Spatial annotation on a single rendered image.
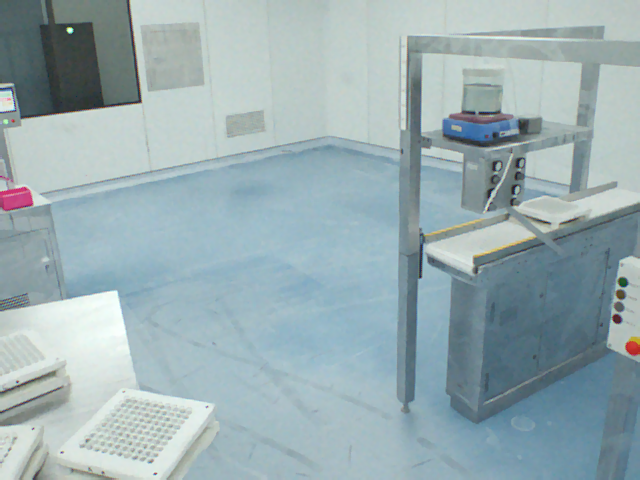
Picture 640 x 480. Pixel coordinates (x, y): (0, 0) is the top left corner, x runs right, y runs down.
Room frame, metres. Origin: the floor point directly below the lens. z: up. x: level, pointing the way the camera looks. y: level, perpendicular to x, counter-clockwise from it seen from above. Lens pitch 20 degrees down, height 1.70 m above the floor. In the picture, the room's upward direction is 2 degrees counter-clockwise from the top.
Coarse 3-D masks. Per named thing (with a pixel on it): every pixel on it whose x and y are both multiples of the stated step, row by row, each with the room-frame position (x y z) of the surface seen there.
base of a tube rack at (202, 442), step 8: (216, 424) 1.10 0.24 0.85; (208, 432) 1.07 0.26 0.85; (216, 432) 1.09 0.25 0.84; (200, 440) 1.05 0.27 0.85; (208, 440) 1.06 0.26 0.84; (192, 448) 1.02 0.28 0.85; (200, 448) 1.03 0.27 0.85; (184, 456) 1.00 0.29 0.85; (192, 456) 1.00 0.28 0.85; (184, 464) 0.97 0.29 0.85; (72, 472) 0.96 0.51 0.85; (80, 472) 0.96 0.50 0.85; (88, 472) 0.96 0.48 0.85; (176, 472) 0.95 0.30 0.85; (184, 472) 0.96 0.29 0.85
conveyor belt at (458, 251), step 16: (608, 192) 2.88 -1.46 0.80; (624, 192) 2.87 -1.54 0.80; (592, 208) 2.63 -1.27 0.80; (608, 208) 2.63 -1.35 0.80; (496, 224) 2.45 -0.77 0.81; (512, 224) 2.45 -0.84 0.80; (448, 240) 2.29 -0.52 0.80; (464, 240) 2.28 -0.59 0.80; (480, 240) 2.28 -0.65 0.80; (496, 240) 2.27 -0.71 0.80; (512, 240) 2.26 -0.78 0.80; (432, 256) 2.21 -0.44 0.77; (448, 256) 2.14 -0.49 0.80; (464, 256) 2.12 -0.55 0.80
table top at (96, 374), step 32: (0, 320) 1.67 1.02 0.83; (32, 320) 1.66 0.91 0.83; (64, 320) 1.66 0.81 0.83; (96, 320) 1.65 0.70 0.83; (64, 352) 1.47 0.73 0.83; (96, 352) 1.46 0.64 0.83; (128, 352) 1.46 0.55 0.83; (96, 384) 1.30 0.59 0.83; (128, 384) 1.30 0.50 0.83; (0, 416) 1.18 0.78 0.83; (32, 416) 1.18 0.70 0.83; (64, 416) 1.17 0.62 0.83
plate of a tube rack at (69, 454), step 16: (112, 400) 1.13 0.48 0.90; (160, 400) 1.13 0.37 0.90; (176, 400) 1.13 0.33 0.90; (192, 400) 1.12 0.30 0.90; (96, 416) 1.08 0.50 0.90; (192, 416) 1.07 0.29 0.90; (208, 416) 1.07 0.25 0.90; (80, 432) 1.02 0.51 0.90; (96, 432) 1.02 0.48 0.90; (176, 432) 1.02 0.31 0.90; (192, 432) 1.01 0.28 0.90; (64, 448) 0.97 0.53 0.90; (128, 448) 0.97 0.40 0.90; (176, 448) 0.97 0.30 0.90; (64, 464) 0.94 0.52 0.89; (80, 464) 0.93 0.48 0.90; (96, 464) 0.93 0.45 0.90; (112, 464) 0.92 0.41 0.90; (128, 464) 0.92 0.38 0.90; (144, 464) 0.92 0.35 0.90; (160, 464) 0.92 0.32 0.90; (176, 464) 0.94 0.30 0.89
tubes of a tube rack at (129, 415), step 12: (132, 408) 1.09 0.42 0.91; (144, 408) 1.09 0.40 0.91; (156, 408) 1.09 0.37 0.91; (120, 420) 1.05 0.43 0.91; (132, 420) 1.06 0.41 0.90; (144, 420) 1.05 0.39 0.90; (156, 420) 1.05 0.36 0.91; (168, 420) 1.05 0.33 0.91; (108, 432) 1.01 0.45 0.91; (120, 432) 1.01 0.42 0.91; (132, 432) 1.01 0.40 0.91; (144, 432) 1.01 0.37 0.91; (156, 432) 1.01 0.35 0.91; (108, 444) 0.97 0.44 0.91; (120, 444) 0.97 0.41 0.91; (132, 444) 0.97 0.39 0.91; (144, 444) 0.97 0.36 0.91; (156, 444) 0.98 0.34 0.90
